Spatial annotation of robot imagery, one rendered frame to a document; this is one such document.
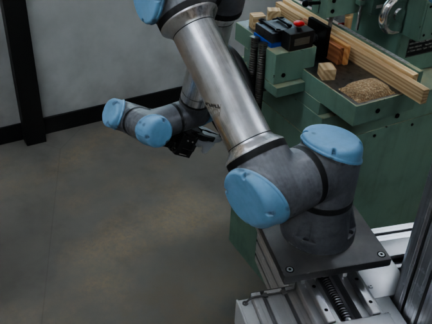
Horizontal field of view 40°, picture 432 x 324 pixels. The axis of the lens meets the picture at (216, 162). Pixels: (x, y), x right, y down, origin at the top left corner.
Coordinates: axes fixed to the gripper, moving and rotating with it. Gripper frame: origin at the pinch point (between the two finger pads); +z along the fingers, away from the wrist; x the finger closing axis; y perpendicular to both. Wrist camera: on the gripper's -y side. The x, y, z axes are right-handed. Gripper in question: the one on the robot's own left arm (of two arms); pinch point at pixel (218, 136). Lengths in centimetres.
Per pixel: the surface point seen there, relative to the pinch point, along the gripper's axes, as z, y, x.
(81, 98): 31, 51, -138
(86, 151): 32, 67, -113
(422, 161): 70, -17, 15
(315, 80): 12.1, -26.5, 9.1
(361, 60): 24.0, -36.8, 8.9
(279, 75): 5.3, -22.9, 3.1
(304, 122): 19.3, -14.1, 7.2
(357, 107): 12.2, -27.2, 26.1
